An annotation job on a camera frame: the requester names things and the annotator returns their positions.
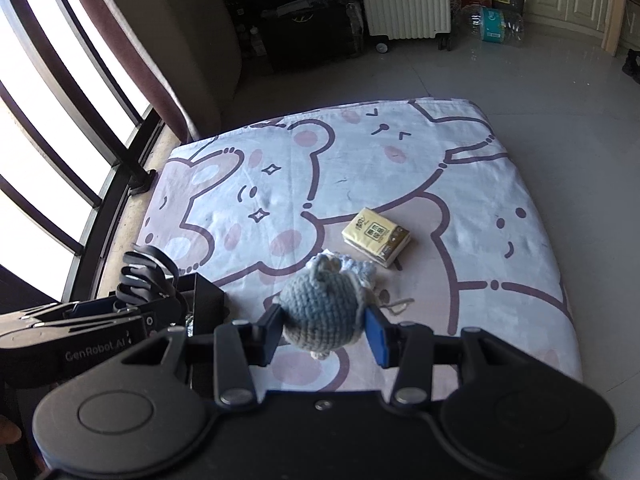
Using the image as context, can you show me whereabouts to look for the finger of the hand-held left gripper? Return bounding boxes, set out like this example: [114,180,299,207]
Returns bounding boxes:
[0,292,183,337]

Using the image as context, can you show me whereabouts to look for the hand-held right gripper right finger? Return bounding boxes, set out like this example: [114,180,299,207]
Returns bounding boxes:
[366,308,523,407]

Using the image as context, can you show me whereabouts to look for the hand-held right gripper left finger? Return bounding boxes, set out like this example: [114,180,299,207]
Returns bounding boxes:
[120,305,286,408]

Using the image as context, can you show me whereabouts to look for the blue crochet ball toy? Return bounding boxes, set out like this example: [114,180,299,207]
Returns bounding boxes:
[277,255,416,360]

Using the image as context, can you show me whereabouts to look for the black storage box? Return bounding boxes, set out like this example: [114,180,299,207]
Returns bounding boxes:
[107,272,227,396]

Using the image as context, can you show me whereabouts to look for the brown hair claw clip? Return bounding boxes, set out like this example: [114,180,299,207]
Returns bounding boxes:
[116,246,180,312]

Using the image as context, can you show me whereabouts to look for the light blue fluffy scrunchie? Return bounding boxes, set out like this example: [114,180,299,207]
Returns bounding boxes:
[306,251,379,292]

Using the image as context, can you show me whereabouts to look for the yellow tissue pack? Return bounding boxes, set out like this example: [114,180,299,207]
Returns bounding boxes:
[341,207,412,269]

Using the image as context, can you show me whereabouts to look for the dark window railing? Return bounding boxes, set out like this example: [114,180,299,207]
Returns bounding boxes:
[0,0,166,306]

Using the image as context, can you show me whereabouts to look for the cartoon bear printed blanket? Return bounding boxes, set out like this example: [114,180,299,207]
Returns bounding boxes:
[137,96,585,395]

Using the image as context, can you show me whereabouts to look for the brown curtain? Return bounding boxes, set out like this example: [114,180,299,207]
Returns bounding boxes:
[54,0,242,144]

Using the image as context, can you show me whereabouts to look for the dark luggage pile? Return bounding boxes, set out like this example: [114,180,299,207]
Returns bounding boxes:
[219,0,367,75]

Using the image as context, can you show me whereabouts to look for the pack of water bottles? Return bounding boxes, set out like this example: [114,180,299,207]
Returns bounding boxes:
[461,4,524,47]

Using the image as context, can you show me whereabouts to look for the white ribbed suitcase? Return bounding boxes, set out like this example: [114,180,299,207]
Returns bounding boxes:
[356,0,454,54]

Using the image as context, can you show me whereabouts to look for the wooden table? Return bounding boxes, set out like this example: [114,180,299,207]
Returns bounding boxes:
[601,0,630,57]

